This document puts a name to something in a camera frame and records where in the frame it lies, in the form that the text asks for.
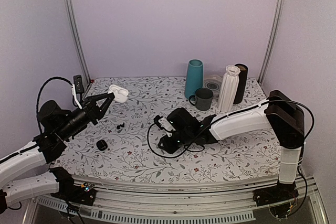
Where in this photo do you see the black cylinder vase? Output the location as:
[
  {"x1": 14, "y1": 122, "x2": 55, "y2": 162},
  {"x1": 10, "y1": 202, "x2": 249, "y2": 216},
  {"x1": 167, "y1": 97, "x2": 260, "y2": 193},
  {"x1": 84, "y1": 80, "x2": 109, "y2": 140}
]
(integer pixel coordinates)
[{"x1": 234, "y1": 63, "x2": 248, "y2": 104}]

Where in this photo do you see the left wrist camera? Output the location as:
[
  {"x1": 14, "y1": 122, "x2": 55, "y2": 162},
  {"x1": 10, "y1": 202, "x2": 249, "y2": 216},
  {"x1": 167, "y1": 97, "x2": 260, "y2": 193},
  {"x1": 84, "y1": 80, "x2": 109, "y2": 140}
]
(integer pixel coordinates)
[{"x1": 72, "y1": 74, "x2": 85, "y2": 109}]

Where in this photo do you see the teal tall vase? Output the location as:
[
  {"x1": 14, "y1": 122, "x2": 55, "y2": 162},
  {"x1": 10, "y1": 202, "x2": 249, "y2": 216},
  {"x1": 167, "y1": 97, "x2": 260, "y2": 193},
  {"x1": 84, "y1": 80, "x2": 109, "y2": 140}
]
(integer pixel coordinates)
[{"x1": 184, "y1": 59, "x2": 203, "y2": 99}]

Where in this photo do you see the aluminium front rail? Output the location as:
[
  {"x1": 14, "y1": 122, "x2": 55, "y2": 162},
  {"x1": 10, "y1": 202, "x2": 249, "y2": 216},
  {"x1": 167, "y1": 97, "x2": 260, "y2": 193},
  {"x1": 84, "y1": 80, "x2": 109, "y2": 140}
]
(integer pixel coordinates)
[{"x1": 28, "y1": 174, "x2": 323, "y2": 224}]

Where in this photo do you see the white earbud charging case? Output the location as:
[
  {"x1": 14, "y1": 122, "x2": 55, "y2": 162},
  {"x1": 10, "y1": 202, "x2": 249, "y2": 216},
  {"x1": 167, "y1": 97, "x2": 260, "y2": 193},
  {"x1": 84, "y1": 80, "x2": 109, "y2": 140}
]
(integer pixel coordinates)
[{"x1": 108, "y1": 84, "x2": 129, "y2": 103}]

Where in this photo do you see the white ribbed vase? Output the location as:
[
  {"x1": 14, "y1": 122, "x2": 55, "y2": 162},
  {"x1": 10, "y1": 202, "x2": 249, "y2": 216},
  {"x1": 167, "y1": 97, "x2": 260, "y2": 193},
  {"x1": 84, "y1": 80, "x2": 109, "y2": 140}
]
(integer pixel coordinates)
[{"x1": 217, "y1": 65, "x2": 240, "y2": 113}]

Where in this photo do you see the black earbud charging case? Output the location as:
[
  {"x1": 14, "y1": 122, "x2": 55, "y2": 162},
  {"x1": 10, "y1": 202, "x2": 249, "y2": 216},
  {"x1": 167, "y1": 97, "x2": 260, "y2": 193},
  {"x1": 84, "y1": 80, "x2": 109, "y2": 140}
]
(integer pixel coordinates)
[{"x1": 96, "y1": 140, "x2": 108, "y2": 151}]

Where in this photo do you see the aluminium frame post left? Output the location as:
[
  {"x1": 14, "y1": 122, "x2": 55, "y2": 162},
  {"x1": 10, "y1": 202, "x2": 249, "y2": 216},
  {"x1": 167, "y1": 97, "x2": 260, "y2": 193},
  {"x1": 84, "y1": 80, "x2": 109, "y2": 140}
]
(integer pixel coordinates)
[{"x1": 64, "y1": 0, "x2": 91, "y2": 83}]

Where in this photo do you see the black wireless earbuds pair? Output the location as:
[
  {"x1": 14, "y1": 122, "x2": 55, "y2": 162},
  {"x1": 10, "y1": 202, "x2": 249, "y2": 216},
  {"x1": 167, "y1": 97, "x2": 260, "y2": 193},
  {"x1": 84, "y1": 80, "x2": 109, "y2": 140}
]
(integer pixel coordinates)
[{"x1": 117, "y1": 123, "x2": 125, "y2": 130}]

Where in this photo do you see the clear tape roll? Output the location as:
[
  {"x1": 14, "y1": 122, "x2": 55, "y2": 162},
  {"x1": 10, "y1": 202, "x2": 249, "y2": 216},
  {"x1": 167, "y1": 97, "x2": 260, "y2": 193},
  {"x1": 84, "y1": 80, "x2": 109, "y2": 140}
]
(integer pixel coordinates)
[{"x1": 203, "y1": 74, "x2": 222, "y2": 97}]

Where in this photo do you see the aluminium frame post right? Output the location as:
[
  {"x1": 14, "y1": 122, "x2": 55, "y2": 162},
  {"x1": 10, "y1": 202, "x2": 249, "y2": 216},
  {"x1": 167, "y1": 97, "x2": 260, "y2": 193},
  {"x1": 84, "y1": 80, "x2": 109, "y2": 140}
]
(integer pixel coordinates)
[{"x1": 258, "y1": 0, "x2": 285, "y2": 87}]

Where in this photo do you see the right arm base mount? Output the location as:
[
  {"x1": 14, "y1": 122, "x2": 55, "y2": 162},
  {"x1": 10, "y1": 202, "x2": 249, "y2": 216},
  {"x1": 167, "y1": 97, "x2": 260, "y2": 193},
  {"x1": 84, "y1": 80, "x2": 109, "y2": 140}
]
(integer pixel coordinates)
[{"x1": 253, "y1": 181, "x2": 299, "y2": 206}]

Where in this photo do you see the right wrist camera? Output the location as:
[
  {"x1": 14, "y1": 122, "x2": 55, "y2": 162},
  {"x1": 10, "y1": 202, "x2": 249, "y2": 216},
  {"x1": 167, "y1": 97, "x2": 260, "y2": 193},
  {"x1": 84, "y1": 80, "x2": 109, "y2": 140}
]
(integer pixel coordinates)
[{"x1": 153, "y1": 115, "x2": 175, "y2": 132}]

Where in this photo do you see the dark grey mug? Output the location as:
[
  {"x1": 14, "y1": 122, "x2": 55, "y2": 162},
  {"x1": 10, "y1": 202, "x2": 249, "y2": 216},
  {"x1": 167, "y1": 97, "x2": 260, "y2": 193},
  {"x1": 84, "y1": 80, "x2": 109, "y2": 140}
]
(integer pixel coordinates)
[{"x1": 188, "y1": 88, "x2": 214, "y2": 111}]

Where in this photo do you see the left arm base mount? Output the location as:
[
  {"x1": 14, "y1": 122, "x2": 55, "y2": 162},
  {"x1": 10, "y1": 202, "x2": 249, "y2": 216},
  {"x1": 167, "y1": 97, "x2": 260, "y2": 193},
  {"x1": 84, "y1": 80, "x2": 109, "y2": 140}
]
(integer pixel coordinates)
[{"x1": 49, "y1": 167, "x2": 97, "y2": 206}]

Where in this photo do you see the floral patterned table mat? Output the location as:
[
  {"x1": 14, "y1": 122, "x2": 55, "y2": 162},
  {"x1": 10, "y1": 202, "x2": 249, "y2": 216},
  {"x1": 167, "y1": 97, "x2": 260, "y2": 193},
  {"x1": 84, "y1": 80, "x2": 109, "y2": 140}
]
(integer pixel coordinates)
[{"x1": 54, "y1": 76, "x2": 297, "y2": 184}]

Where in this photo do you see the aluminium frame post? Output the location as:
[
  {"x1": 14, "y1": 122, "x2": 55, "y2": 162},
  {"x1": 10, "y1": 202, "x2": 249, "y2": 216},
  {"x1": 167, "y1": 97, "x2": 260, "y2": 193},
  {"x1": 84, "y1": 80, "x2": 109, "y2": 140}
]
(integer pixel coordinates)
[
  {"x1": 64, "y1": 0, "x2": 91, "y2": 83},
  {"x1": 258, "y1": 0, "x2": 285, "y2": 87}
]

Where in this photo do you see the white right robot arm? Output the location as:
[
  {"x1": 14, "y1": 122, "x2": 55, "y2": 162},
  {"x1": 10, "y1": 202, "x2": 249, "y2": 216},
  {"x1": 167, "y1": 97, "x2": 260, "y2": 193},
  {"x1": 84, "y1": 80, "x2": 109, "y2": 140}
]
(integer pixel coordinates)
[{"x1": 154, "y1": 90, "x2": 306, "y2": 201}]

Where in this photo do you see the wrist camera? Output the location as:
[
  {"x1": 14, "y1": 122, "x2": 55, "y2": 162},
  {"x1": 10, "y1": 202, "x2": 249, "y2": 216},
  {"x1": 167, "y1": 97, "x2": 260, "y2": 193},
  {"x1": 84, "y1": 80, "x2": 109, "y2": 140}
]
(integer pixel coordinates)
[
  {"x1": 72, "y1": 74, "x2": 85, "y2": 109},
  {"x1": 153, "y1": 115, "x2": 175, "y2": 132}
]

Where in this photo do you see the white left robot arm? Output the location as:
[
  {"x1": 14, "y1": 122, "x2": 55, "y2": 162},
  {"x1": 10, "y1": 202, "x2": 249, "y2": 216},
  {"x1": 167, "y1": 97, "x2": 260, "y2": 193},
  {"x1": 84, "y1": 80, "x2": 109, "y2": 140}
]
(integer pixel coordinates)
[{"x1": 1, "y1": 93, "x2": 115, "y2": 212}]

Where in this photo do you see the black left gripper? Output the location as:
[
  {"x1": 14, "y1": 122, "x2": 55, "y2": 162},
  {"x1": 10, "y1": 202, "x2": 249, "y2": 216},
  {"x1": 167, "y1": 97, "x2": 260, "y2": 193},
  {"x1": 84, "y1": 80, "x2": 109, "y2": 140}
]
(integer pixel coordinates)
[{"x1": 56, "y1": 92, "x2": 114, "y2": 140}]

